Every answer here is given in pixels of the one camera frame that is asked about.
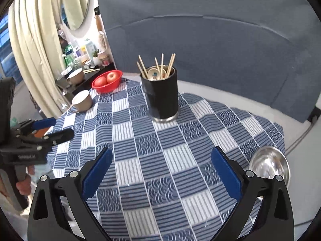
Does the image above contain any wooden chopstick of pair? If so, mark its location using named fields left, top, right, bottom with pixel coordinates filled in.
left=136, top=61, right=146, bottom=78
left=154, top=57, right=161, bottom=80

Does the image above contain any wooden chopstick apart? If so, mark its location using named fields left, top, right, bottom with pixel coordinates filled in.
left=138, top=55, right=148, bottom=79

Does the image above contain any white short ceramic spoon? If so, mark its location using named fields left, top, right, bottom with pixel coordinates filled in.
left=147, top=67, right=161, bottom=81

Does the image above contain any person's left hand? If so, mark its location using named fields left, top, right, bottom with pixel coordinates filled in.
left=16, top=165, right=35, bottom=196

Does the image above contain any beige ceramic mug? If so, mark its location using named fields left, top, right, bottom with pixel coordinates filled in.
left=70, top=90, right=93, bottom=113

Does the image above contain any red apple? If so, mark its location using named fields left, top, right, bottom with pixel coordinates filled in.
left=106, top=71, right=119, bottom=84
left=93, top=76, right=108, bottom=87

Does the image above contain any blue white patterned tablecloth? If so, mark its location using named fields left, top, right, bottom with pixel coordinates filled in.
left=47, top=79, right=285, bottom=240

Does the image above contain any cluttered dark side shelf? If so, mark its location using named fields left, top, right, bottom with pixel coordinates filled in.
left=53, top=7, right=118, bottom=101

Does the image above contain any red plastic fruit basket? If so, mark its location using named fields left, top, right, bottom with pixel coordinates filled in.
left=91, top=70, right=123, bottom=94

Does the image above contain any cream curtain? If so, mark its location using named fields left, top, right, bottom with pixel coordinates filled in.
left=8, top=0, right=70, bottom=117

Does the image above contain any black cylindrical utensil holder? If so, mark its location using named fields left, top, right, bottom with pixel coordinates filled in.
left=140, top=67, right=179, bottom=123

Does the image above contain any chopstick standing in holder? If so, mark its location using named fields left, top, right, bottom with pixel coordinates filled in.
left=167, top=53, right=177, bottom=77
left=165, top=53, right=175, bottom=79

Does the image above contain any grey upholstered sofa back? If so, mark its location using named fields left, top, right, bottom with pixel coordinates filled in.
left=98, top=0, right=320, bottom=122

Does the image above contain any round wall mirror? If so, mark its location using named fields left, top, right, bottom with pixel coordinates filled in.
left=58, top=0, right=93, bottom=38

